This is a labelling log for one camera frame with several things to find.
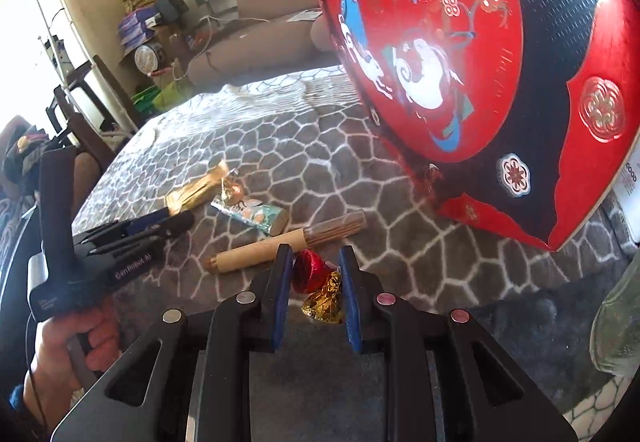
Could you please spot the red foil candy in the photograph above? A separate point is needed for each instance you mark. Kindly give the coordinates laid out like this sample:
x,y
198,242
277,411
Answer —
x,y
309,269

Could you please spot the green snack packet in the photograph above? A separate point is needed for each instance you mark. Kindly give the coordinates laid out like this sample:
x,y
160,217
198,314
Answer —
x,y
250,214

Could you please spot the gold candy bar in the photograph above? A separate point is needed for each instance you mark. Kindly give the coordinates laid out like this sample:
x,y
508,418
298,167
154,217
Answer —
x,y
192,194

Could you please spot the white garment steamer stand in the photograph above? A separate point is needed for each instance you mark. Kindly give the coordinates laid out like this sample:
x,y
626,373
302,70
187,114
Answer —
x,y
55,47

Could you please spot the round cookie tin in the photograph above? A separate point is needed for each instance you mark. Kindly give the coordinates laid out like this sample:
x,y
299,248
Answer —
x,y
149,58

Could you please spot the pile of clothes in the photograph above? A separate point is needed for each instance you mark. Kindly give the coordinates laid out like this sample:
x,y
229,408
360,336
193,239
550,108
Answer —
x,y
22,157

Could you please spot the red octagonal gift box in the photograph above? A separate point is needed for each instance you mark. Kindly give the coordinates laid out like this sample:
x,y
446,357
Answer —
x,y
425,22

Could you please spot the white tissue pack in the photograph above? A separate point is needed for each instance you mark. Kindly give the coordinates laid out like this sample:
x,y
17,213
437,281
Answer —
x,y
629,202

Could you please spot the grey pebble-pattern blanket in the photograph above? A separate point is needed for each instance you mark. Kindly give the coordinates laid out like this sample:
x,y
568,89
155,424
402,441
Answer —
x,y
350,162

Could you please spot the small gold orange candy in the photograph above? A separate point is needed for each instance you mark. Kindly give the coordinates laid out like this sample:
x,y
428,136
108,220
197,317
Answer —
x,y
232,187

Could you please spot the gold foil candy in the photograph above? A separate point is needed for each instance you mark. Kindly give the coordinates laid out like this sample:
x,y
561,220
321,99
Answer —
x,y
324,304

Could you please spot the stack of purple packets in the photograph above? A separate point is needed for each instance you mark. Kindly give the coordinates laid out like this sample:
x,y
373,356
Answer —
x,y
137,27

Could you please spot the grey green cloth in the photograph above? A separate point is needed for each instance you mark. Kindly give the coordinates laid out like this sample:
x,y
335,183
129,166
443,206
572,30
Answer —
x,y
617,322

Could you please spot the wooden incense tube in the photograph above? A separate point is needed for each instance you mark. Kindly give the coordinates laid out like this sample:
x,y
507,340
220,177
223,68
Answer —
x,y
260,252

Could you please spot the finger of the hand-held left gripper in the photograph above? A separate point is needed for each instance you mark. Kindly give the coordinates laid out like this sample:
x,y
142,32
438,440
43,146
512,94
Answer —
x,y
145,222
175,224

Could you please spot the person's left hand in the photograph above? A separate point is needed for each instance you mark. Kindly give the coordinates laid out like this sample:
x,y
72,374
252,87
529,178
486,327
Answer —
x,y
55,347

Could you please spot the green shopping bag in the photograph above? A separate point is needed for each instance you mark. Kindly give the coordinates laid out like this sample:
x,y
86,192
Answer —
x,y
165,97

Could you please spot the brown three-seat sofa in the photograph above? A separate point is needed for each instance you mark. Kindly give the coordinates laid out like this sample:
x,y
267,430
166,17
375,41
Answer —
x,y
260,42

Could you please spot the person's left forearm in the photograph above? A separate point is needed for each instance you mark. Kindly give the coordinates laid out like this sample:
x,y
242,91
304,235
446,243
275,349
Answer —
x,y
20,417

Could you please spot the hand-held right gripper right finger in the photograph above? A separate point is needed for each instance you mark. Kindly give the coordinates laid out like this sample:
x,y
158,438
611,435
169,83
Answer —
x,y
351,307

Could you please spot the folded newspaper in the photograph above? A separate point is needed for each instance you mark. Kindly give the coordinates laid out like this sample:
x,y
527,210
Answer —
x,y
305,15

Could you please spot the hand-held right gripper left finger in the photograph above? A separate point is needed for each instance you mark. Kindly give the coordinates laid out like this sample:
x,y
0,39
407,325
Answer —
x,y
280,302

